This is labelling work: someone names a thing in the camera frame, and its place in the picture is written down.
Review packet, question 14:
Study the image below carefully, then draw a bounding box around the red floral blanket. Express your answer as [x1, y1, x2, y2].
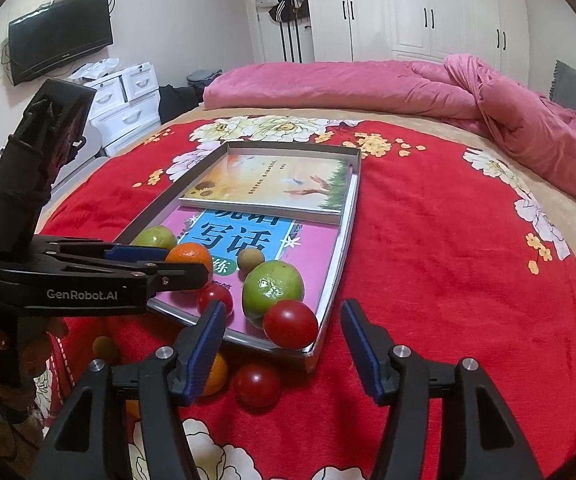
[30, 117, 576, 480]

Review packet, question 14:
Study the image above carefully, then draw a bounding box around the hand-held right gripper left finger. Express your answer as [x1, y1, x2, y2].
[30, 299, 229, 480]

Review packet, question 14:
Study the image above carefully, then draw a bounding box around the pink cover book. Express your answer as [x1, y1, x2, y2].
[155, 207, 346, 351]

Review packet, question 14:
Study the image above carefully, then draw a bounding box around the black wall television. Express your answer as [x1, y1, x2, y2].
[8, 0, 114, 86]

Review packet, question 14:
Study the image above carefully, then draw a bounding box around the sunflower cover book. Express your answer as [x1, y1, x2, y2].
[178, 152, 356, 216]

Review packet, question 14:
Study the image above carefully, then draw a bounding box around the white wardrobe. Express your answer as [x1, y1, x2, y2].
[215, 0, 531, 91]

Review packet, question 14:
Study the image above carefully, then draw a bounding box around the white door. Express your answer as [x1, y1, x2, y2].
[250, 0, 316, 66]

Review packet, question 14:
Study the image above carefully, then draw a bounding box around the brown longan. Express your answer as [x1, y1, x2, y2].
[238, 247, 263, 281]
[92, 336, 121, 366]

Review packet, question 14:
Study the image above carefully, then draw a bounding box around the white plastic bag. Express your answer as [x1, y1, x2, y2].
[70, 59, 121, 83]

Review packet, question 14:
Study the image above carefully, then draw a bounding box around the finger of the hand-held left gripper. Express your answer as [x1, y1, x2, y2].
[118, 261, 210, 297]
[40, 235, 185, 264]

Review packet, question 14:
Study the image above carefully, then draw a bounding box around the grey shallow cardboard box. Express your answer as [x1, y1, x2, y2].
[112, 141, 363, 373]

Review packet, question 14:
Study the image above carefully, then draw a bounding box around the large green apple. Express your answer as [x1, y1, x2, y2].
[242, 261, 305, 330]

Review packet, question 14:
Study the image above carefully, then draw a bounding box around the small green apple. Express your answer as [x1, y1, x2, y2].
[132, 226, 179, 251]

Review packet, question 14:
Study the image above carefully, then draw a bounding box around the white drawer cabinet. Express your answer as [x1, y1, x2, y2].
[85, 62, 163, 158]

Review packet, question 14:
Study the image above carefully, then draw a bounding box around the black striped hanging bag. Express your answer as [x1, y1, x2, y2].
[268, 0, 296, 23]

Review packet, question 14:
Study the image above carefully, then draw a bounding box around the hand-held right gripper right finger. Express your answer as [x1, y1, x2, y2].
[340, 298, 546, 480]

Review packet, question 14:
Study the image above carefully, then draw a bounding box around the grey padded bench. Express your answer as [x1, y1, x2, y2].
[52, 127, 111, 196]

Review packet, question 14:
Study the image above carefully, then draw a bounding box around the pink quilt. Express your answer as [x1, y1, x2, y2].
[203, 53, 576, 211]

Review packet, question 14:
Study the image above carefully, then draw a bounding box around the large red tomato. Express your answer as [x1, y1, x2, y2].
[262, 300, 319, 351]

